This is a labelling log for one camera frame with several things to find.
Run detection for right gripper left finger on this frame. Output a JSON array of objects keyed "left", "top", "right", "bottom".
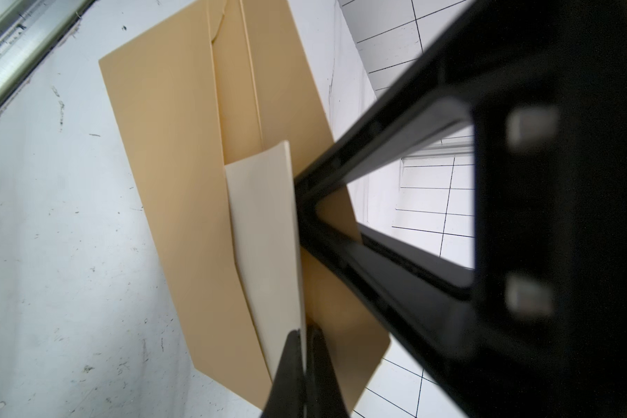
[{"left": 261, "top": 330, "right": 306, "bottom": 418}]

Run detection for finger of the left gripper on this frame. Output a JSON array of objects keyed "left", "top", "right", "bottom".
[{"left": 295, "top": 1, "right": 627, "bottom": 417}]

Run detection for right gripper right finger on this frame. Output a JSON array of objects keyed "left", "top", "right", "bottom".
[{"left": 306, "top": 325, "right": 349, "bottom": 418}]

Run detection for tan kraft envelope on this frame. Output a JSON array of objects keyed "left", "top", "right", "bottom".
[{"left": 99, "top": 1, "right": 376, "bottom": 407}]

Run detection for aluminium mounting rail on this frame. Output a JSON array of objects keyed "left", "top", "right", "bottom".
[{"left": 0, "top": 0, "right": 92, "bottom": 107}]

